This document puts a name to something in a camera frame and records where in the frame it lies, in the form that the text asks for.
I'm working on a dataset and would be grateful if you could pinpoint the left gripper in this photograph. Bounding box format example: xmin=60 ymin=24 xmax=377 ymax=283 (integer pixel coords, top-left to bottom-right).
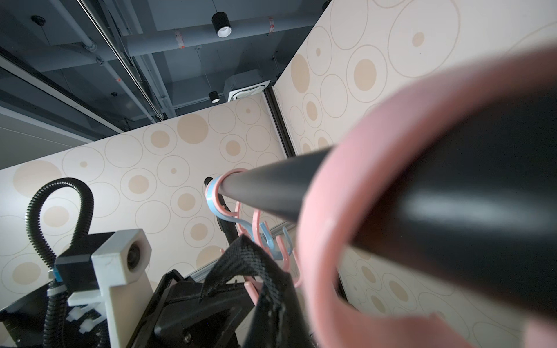
xmin=128 ymin=270 xmax=254 ymax=347

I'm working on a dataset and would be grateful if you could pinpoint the black bag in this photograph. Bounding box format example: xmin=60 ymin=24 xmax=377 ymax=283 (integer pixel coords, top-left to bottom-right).
xmin=200 ymin=236 xmax=313 ymax=347

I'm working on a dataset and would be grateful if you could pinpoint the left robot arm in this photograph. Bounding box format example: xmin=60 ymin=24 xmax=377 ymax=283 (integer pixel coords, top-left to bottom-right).
xmin=1 ymin=178 xmax=252 ymax=347

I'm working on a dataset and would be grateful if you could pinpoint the pink hook middle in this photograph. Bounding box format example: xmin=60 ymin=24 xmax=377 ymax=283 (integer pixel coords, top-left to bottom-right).
xmin=215 ymin=168 xmax=303 ymax=301

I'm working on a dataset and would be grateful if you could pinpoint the pink hook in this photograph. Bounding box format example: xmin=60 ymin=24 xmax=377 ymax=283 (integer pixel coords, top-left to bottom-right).
xmin=297 ymin=46 xmax=556 ymax=347
xmin=215 ymin=168 xmax=303 ymax=301

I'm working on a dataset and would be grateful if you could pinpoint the light blue hook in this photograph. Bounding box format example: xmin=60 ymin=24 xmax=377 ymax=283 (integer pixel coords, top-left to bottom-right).
xmin=205 ymin=175 xmax=294 ymax=265

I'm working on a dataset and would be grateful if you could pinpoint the ceiling air conditioner vent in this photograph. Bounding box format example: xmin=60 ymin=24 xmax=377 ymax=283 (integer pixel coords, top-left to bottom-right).
xmin=223 ymin=69 xmax=271 ymax=102

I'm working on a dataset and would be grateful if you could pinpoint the black ceiling spotlight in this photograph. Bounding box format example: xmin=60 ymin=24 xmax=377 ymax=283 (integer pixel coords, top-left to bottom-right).
xmin=211 ymin=12 xmax=232 ymax=39

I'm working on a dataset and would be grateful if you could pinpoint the black clothes rack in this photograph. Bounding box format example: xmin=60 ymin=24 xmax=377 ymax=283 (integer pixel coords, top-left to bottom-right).
xmin=203 ymin=93 xmax=557 ymax=314

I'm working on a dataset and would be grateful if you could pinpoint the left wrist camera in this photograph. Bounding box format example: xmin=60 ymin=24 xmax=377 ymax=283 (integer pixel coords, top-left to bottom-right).
xmin=54 ymin=229 xmax=153 ymax=347

